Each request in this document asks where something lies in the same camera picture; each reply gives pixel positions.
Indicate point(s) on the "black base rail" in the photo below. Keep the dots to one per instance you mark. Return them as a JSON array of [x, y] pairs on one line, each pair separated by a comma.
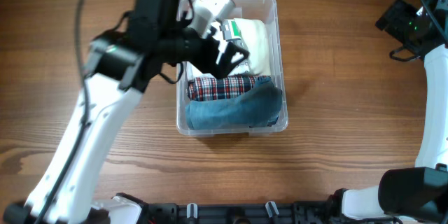
[[301, 212]]

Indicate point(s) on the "red navy plaid cloth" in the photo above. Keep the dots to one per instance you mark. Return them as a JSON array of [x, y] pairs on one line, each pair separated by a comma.
[[205, 89]]

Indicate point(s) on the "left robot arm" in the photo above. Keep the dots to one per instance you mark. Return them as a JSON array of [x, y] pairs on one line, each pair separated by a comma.
[[113, 80]]

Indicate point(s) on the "clear plastic storage container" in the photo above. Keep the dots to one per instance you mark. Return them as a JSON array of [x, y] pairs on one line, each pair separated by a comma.
[[265, 11]]

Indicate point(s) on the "white printed shirt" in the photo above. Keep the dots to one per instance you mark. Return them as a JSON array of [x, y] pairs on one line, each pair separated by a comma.
[[226, 32]]

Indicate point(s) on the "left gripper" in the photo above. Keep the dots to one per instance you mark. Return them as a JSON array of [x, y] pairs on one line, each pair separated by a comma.
[[204, 64]]

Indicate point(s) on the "blue denim jeans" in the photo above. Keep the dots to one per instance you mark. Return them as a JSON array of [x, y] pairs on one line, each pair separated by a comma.
[[258, 107]]

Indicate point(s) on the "cream cloth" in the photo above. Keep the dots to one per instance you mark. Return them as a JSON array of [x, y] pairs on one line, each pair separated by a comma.
[[255, 36]]

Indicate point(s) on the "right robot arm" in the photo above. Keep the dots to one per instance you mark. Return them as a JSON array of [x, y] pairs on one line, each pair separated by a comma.
[[418, 193]]

